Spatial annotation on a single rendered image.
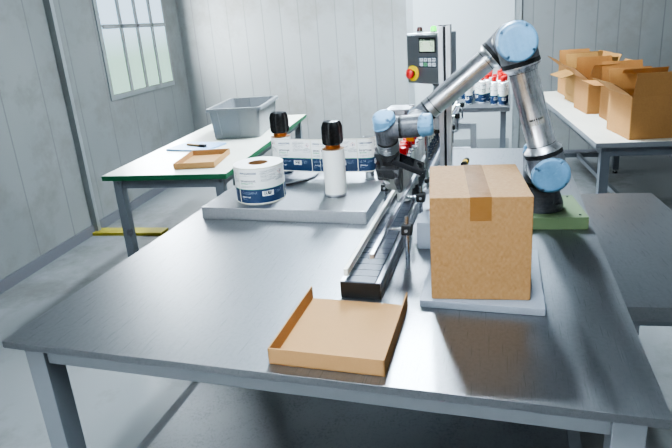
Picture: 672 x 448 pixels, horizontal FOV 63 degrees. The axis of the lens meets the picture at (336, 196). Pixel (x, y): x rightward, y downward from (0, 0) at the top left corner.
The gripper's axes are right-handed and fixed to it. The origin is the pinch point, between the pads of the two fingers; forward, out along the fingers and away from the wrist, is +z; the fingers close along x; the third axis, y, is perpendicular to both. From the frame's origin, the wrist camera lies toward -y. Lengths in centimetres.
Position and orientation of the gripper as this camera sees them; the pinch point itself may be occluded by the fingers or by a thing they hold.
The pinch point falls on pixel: (401, 189)
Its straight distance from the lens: 204.0
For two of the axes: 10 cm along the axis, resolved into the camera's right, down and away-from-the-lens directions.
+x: -2.0, 7.4, -6.4
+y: -9.6, -0.2, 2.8
